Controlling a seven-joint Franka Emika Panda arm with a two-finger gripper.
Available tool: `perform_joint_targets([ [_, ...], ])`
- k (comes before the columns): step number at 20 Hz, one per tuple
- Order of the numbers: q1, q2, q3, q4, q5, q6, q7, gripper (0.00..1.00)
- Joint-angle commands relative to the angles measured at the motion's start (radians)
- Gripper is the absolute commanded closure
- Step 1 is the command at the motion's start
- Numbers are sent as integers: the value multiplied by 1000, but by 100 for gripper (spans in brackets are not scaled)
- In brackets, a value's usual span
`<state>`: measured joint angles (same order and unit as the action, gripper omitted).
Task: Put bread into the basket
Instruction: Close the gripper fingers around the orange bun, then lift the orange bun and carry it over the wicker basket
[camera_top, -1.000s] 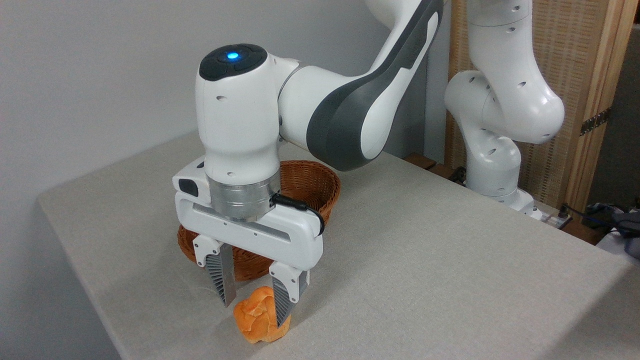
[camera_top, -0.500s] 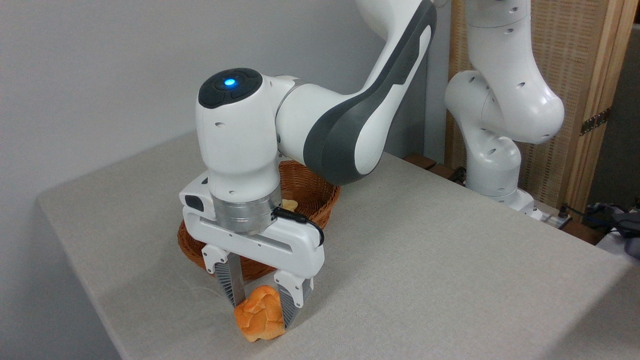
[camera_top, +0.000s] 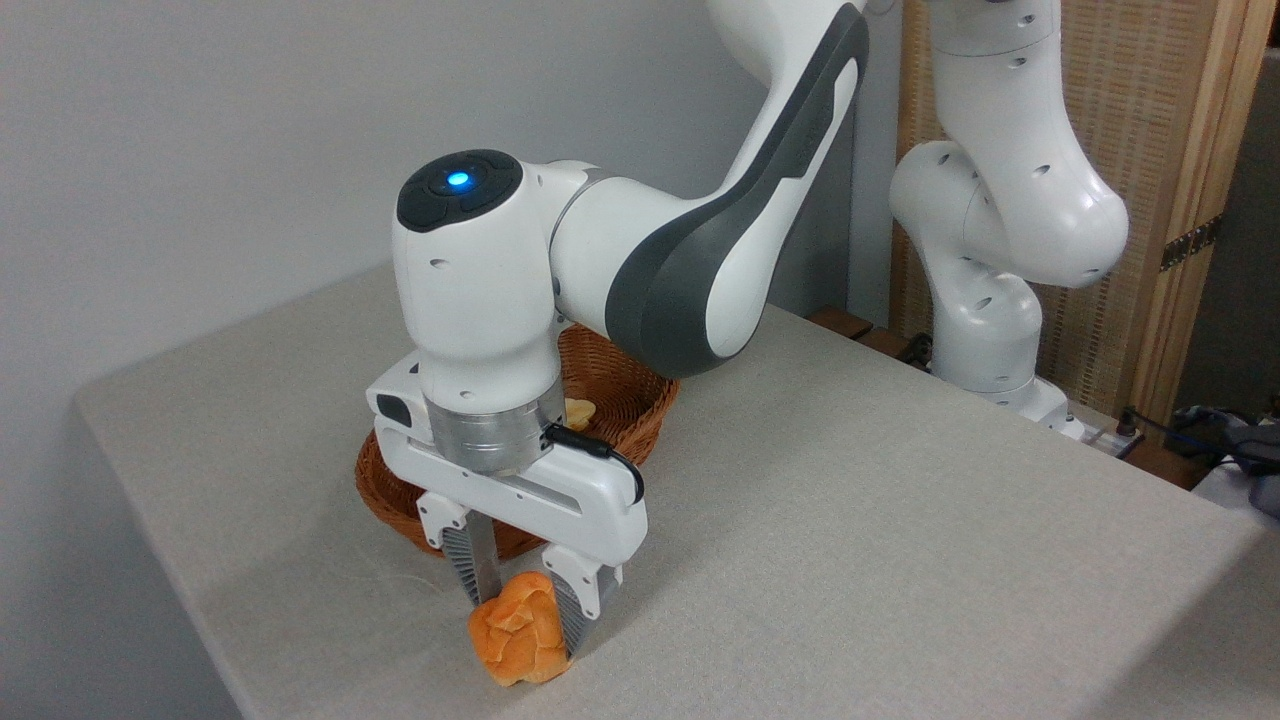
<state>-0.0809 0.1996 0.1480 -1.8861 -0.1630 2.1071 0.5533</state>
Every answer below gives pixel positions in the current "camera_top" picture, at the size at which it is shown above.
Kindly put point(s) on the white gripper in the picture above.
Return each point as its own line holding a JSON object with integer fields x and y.
{"x": 560, "y": 500}

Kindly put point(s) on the round orange bread roll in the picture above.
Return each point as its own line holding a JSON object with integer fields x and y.
{"x": 515, "y": 640}

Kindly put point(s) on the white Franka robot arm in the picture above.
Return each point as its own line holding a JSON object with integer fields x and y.
{"x": 480, "y": 300}

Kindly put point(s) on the long pale braided bread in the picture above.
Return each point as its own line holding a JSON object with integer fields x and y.
{"x": 578, "y": 410}

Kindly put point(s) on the brown wicker oval basket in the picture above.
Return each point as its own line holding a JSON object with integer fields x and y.
{"x": 615, "y": 400}

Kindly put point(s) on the grey tablecloth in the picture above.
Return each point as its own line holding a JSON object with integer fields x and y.
{"x": 850, "y": 550}

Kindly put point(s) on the dark blue grey bag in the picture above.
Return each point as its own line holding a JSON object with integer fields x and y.
{"x": 1255, "y": 445}

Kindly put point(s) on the dark metal hinge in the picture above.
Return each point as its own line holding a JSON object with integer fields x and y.
{"x": 1190, "y": 243}

